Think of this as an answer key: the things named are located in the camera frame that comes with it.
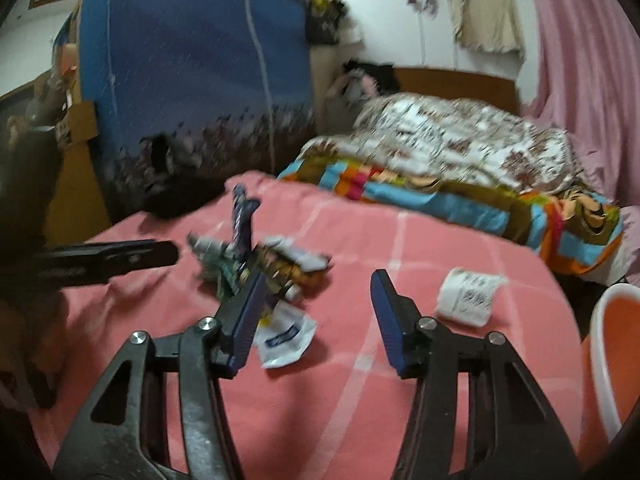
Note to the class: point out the cardboard box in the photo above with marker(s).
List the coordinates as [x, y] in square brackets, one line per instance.
[80, 120]

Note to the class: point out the white sachet with blue label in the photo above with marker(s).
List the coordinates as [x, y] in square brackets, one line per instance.
[285, 340]

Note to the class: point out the pink checked bed sheet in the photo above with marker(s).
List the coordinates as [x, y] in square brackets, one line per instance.
[350, 410]

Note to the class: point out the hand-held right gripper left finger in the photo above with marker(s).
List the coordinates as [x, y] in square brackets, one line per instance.
[245, 325]

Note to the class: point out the hanging bags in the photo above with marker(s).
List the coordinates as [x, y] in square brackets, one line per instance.
[325, 15]

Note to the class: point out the dark cloth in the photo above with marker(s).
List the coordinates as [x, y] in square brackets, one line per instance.
[170, 200]

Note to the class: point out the white printed paper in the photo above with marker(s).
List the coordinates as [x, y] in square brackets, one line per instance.
[465, 300]

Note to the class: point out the floral brown white quilt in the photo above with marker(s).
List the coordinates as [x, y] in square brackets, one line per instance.
[450, 130]

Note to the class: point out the yellow brown wrapper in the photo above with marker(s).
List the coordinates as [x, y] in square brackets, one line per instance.
[280, 267]

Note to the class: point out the white wrapper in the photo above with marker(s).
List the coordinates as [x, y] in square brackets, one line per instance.
[310, 259]

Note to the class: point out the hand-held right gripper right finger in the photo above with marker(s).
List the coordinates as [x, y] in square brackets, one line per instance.
[387, 325]

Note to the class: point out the pile of clothes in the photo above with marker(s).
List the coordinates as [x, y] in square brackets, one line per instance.
[360, 80]

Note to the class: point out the wooden headboard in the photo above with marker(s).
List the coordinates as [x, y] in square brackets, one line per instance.
[450, 82]

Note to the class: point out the wooden cabinet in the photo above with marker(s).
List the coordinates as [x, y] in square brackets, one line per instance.
[75, 185]

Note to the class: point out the blue purple wrapper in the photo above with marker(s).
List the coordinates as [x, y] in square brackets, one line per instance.
[242, 220]

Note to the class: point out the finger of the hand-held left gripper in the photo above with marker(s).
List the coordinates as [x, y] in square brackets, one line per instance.
[125, 257]

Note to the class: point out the beige hanging towel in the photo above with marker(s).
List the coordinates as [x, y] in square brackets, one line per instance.
[487, 17]

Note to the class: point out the orange bucket with white rim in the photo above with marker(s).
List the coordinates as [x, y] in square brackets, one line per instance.
[620, 350]

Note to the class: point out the pink curtain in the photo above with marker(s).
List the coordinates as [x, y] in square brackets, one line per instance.
[580, 60]

